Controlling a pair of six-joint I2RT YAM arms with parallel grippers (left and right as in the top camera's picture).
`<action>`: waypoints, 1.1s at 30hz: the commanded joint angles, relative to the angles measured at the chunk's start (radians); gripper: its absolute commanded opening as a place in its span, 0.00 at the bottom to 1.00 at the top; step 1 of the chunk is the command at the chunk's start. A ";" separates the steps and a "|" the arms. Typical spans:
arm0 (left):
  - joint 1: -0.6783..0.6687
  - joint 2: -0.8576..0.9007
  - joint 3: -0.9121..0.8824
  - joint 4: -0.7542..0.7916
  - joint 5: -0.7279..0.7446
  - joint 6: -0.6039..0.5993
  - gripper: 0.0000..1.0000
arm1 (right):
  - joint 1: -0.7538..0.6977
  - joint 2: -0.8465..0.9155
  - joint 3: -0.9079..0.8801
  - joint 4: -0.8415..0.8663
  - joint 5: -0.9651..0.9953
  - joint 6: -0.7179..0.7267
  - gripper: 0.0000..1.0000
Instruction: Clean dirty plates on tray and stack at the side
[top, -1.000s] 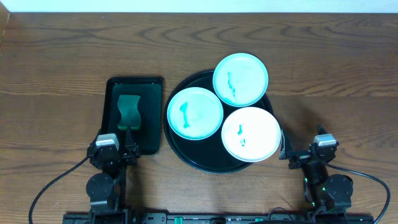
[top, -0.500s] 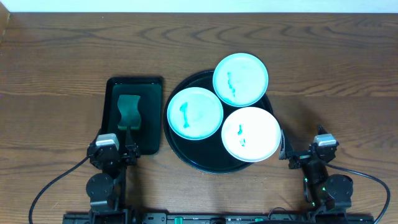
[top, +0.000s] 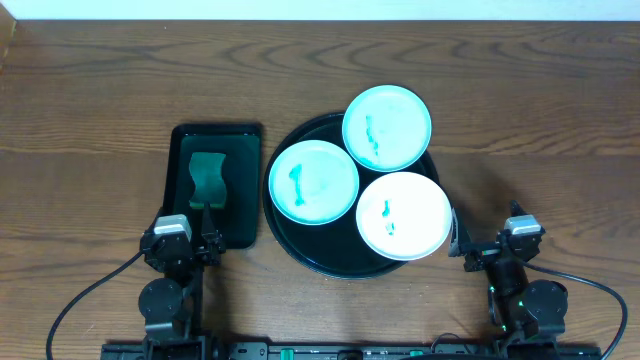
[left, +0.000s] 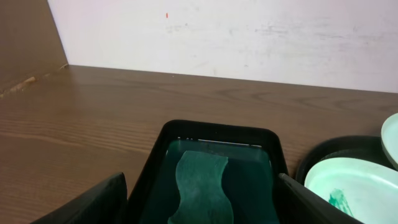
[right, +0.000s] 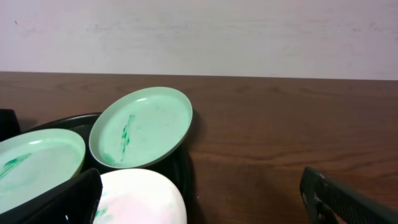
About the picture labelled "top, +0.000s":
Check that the mint plate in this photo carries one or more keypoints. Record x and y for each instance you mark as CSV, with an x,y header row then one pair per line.
x,y
313,182
386,128

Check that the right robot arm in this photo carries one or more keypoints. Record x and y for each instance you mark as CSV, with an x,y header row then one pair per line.
x,y
531,313

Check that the mint plate top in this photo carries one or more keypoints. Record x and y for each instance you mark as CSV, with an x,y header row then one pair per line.
x,y
386,128

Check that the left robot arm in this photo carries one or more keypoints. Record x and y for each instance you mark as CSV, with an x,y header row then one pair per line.
x,y
172,304

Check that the black round tray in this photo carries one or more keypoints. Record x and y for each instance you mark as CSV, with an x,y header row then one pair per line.
x,y
335,249

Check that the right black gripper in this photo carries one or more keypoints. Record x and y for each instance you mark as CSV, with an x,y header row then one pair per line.
x,y
483,252

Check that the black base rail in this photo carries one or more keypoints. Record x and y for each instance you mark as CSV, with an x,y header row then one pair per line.
x,y
263,351

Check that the black rectangular tray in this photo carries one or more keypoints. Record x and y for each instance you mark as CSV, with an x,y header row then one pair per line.
x,y
241,143

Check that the white plate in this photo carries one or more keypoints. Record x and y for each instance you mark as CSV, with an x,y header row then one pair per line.
x,y
404,216

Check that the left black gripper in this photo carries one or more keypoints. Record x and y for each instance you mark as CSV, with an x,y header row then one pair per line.
x,y
187,245

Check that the green scrub sponge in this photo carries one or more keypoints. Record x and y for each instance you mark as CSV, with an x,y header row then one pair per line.
x,y
209,186

